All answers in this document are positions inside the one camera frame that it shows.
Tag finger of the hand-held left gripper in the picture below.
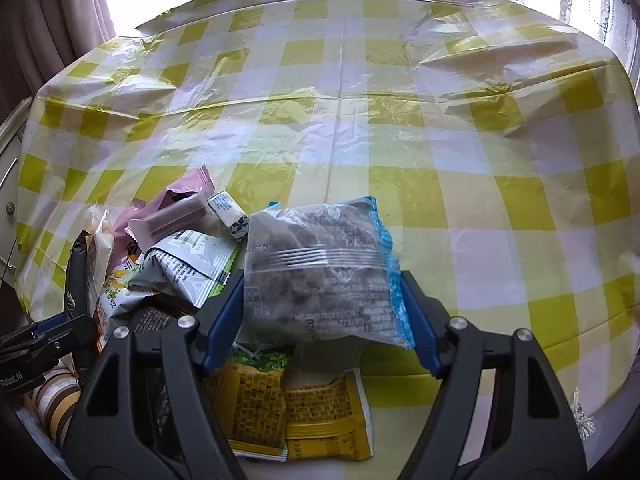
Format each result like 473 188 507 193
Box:
0 312 97 363

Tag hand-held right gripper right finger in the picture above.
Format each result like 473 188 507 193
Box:
397 270 588 480

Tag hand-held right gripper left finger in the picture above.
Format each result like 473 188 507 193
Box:
62 269 246 480

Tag orange white fruit snack packet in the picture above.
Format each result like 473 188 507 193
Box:
94 255 147 352

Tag clear zip bag brown snacks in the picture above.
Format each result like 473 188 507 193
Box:
235 196 417 352

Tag small white patterned candy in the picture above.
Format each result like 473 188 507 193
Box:
207 191 249 243

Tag striped cushion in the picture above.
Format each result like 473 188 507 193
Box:
27 364 85 457

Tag white green snack packet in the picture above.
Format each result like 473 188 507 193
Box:
131 229 242 309

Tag yellow snack packet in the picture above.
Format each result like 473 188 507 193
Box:
284 367 376 462
207 360 289 461

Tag beige clear snack packet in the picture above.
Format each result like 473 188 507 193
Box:
82 204 113 283

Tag pink wafer bar packet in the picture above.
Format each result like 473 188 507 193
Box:
125 194 208 252

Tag pink snack packet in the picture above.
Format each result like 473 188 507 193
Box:
107 166 211 261

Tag white cabinet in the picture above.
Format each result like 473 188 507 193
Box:
0 94 37 323

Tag yellow checked plastic tablecloth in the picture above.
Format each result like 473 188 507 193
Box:
14 0 640 480

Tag white lace cloth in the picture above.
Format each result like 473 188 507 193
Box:
569 386 597 442

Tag pink curtain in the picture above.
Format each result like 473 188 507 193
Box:
0 0 120 128

